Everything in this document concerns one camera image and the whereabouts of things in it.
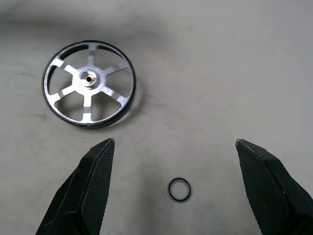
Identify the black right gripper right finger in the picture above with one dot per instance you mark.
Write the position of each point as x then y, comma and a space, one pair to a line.
274, 195

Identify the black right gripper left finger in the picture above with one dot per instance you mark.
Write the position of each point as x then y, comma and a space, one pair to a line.
80, 195

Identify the silver spoked rotor wheel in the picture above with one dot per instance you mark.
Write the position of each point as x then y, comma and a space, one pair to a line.
73, 73

